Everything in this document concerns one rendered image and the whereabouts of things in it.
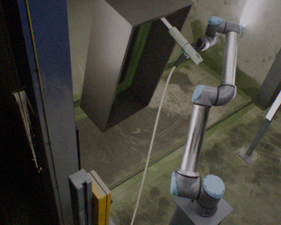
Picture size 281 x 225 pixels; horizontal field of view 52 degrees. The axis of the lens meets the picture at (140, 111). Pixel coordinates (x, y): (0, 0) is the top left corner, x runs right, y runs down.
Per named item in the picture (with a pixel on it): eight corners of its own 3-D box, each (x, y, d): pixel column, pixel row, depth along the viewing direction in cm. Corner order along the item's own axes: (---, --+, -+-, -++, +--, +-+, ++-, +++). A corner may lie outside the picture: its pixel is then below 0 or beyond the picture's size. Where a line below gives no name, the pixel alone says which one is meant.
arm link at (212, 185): (218, 210, 191) (227, 196, 179) (193, 204, 192) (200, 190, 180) (218, 189, 202) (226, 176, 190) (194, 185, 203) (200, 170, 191)
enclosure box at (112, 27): (79, 106, 275) (96, -8, 182) (126, 82, 308) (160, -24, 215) (102, 133, 264) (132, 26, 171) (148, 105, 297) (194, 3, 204)
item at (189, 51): (188, 77, 210) (205, 58, 192) (183, 79, 208) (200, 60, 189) (147, 27, 218) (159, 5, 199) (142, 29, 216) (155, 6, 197)
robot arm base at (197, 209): (222, 207, 204) (227, 200, 197) (204, 222, 194) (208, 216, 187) (203, 187, 213) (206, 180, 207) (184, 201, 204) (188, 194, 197)
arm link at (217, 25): (225, 17, 208) (220, 32, 216) (209, 14, 208) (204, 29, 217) (225, 22, 201) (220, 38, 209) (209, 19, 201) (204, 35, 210)
